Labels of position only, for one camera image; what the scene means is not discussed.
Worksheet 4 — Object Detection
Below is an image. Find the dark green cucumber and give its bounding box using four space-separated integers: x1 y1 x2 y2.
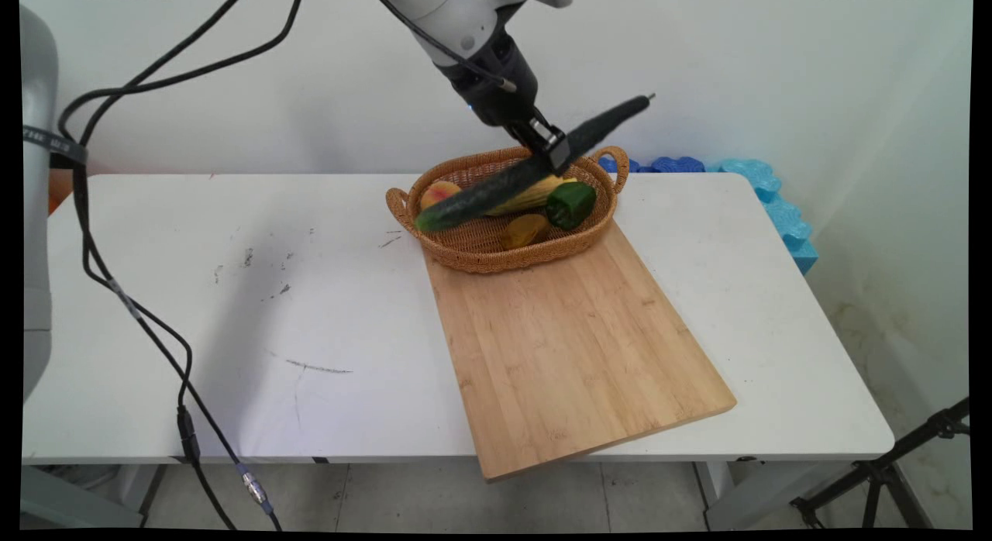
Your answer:
414 94 656 233

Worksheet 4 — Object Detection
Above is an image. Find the woven wicker basket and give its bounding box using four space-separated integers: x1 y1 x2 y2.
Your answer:
385 144 630 275

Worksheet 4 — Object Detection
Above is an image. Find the light blue foam piece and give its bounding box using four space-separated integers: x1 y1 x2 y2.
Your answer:
704 159 819 275

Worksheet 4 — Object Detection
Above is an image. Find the thin black cable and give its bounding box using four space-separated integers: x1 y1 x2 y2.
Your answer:
77 0 246 531

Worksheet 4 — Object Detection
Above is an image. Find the dark blue foam piece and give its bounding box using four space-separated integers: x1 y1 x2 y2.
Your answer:
598 155 706 174

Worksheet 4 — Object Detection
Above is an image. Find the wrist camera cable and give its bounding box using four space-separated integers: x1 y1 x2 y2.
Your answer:
374 0 518 93

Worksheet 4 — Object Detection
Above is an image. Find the wooden cutting board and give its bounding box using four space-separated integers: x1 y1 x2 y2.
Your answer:
422 219 738 481

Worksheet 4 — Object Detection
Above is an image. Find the white table leg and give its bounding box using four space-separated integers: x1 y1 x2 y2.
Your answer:
694 457 838 531

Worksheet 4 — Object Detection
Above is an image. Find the yellow corn cob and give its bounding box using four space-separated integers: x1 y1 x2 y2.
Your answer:
484 174 579 217

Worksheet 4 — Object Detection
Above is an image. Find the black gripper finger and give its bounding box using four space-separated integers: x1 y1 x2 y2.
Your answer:
533 119 576 178
506 119 549 157

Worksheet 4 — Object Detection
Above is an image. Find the black tripod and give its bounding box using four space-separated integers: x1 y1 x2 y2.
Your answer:
790 398 971 530

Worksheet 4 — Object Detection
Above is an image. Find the orange object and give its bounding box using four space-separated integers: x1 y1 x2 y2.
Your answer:
48 169 76 215

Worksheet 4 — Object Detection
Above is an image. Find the yellow pink peach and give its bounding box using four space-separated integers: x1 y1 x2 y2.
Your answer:
418 181 464 213

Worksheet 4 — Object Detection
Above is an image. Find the black velcro strap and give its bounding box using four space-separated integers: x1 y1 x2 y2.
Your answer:
22 126 88 168

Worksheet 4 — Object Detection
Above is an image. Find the green bell pepper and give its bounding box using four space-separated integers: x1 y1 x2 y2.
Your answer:
545 181 598 232

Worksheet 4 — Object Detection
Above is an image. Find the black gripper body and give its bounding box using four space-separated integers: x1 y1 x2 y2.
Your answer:
438 33 545 133

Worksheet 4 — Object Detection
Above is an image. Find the thick black cable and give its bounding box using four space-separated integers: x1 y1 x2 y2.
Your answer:
58 0 305 531

